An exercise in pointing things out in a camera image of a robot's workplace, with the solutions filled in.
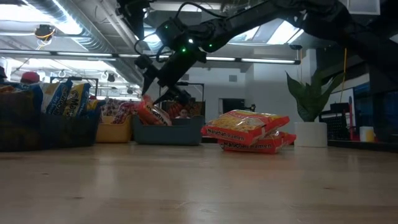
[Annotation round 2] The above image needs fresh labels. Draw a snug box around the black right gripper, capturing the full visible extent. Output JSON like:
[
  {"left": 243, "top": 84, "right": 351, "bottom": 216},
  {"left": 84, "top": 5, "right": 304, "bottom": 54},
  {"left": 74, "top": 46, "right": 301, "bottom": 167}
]
[{"left": 141, "top": 17, "right": 208, "bottom": 106}]

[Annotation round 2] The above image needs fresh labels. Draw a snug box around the orange chicken ramen pack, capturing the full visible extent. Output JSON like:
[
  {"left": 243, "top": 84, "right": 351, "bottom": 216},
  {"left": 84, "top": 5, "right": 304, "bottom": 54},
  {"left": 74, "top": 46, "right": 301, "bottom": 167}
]
[
  {"left": 201, "top": 109, "right": 290, "bottom": 146},
  {"left": 136, "top": 94, "right": 173, "bottom": 127},
  {"left": 217, "top": 130, "right": 297, "bottom": 155}
]

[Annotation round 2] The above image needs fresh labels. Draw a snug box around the blue soy sauce ramen pack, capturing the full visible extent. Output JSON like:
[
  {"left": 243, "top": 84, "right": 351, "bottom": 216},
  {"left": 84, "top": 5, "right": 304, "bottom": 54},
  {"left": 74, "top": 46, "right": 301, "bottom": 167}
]
[
  {"left": 63, "top": 82, "right": 93, "bottom": 118},
  {"left": 40, "top": 79, "right": 74, "bottom": 115},
  {"left": 86, "top": 98, "right": 102, "bottom": 113},
  {"left": 0, "top": 81, "right": 44, "bottom": 100}
]

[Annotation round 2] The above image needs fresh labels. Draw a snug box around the person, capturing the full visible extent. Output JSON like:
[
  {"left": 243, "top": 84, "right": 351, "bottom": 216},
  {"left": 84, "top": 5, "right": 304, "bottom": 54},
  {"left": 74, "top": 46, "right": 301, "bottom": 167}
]
[
  {"left": 20, "top": 71, "right": 41, "bottom": 85},
  {"left": 174, "top": 108, "right": 191, "bottom": 120}
]

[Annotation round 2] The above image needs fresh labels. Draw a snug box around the teal plastic bin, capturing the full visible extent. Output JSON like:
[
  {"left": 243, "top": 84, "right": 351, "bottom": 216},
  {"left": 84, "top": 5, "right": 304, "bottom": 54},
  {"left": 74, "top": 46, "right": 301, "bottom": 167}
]
[{"left": 132, "top": 114, "right": 205, "bottom": 146}]

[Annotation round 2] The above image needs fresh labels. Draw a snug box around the long ceiling light bar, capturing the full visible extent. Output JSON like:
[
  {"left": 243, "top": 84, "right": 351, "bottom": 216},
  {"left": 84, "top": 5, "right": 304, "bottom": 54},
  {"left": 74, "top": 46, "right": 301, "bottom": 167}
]
[{"left": 0, "top": 49, "right": 302, "bottom": 65}]

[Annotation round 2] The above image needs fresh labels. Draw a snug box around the grey translucent bin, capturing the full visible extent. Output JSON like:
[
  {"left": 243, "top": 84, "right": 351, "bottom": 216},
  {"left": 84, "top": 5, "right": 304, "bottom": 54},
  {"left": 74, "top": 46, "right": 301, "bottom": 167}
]
[{"left": 0, "top": 90, "right": 102, "bottom": 152}]

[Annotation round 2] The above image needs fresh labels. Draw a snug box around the round ceiling fixture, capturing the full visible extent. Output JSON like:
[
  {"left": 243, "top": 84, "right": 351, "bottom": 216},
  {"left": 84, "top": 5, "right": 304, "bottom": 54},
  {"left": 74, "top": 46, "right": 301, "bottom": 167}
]
[{"left": 34, "top": 24, "right": 57, "bottom": 41}]

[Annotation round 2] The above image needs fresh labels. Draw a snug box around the potted plant white pot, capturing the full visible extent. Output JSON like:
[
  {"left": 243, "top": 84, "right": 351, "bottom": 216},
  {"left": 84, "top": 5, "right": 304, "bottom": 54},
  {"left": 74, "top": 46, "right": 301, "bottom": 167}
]
[{"left": 285, "top": 70, "right": 346, "bottom": 147}]

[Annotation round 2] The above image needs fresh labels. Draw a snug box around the black perforated box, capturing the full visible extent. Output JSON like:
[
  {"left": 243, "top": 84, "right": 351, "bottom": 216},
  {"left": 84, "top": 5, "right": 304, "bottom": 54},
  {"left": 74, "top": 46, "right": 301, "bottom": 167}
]
[{"left": 319, "top": 103, "right": 351, "bottom": 141}]

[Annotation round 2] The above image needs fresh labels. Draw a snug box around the red metal stand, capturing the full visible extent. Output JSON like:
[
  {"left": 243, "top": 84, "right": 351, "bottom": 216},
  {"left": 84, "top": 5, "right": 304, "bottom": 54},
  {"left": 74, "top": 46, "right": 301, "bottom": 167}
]
[{"left": 348, "top": 95, "right": 356, "bottom": 141}]

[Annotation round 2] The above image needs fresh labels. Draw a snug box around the white yellow cup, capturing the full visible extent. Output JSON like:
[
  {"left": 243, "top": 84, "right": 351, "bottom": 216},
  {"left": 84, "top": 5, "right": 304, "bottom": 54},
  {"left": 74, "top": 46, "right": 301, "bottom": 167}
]
[{"left": 359, "top": 125, "right": 376, "bottom": 143}]

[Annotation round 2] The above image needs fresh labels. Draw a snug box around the dark office partition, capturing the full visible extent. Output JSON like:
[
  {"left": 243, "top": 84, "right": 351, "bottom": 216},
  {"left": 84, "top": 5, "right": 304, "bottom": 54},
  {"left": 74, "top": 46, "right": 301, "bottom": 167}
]
[{"left": 354, "top": 73, "right": 398, "bottom": 142}]

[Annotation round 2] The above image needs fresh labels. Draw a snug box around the dark wall screen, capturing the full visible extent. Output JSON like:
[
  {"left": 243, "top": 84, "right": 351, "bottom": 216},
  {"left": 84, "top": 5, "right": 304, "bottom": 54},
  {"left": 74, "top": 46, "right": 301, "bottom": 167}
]
[{"left": 221, "top": 98, "right": 246, "bottom": 114}]

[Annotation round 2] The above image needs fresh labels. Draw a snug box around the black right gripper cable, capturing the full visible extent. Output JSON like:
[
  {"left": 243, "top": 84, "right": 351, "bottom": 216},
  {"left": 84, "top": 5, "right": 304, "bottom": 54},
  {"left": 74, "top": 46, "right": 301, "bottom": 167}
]
[{"left": 175, "top": 1, "right": 228, "bottom": 20}]

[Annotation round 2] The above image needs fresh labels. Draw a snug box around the silver ventilation duct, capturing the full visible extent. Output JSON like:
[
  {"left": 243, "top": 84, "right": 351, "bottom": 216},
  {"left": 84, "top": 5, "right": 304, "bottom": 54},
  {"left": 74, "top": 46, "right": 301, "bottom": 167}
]
[{"left": 27, "top": 0, "right": 147, "bottom": 88}]

